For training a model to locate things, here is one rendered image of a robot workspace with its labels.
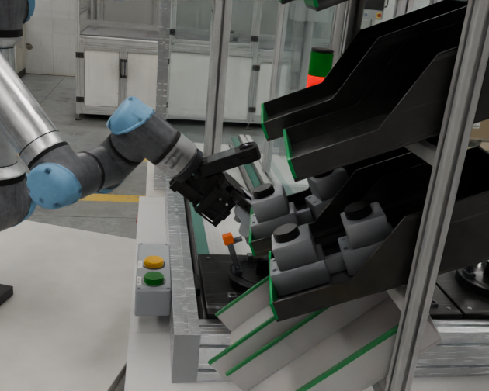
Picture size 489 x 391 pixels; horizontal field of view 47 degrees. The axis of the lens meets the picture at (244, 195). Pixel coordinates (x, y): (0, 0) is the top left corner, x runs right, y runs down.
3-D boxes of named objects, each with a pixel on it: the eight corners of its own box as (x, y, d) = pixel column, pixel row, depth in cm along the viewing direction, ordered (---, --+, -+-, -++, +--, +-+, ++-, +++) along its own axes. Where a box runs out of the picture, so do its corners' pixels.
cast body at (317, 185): (320, 226, 76) (303, 178, 74) (310, 216, 81) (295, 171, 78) (376, 202, 77) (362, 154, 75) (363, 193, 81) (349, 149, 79)
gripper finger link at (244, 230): (259, 248, 109) (223, 217, 108) (280, 226, 108) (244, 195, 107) (260, 254, 106) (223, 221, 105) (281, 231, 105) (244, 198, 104)
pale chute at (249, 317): (227, 383, 81) (207, 363, 80) (232, 331, 94) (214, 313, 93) (390, 274, 75) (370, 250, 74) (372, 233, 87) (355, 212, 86)
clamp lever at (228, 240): (233, 271, 111) (222, 238, 109) (232, 267, 113) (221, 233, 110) (251, 266, 112) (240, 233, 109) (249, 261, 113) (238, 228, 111)
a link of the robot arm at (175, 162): (180, 128, 105) (182, 140, 97) (199, 143, 106) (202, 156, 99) (154, 157, 106) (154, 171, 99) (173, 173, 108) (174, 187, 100)
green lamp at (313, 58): (310, 76, 118) (313, 52, 116) (305, 72, 122) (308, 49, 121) (334, 77, 119) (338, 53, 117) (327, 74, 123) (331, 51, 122)
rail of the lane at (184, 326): (171, 383, 99) (174, 330, 96) (164, 200, 182) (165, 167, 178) (202, 382, 100) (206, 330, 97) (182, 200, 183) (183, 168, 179)
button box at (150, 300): (134, 316, 111) (135, 288, 109) (137, 266, 130) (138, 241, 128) (170, 316, 112) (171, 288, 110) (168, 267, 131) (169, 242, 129)
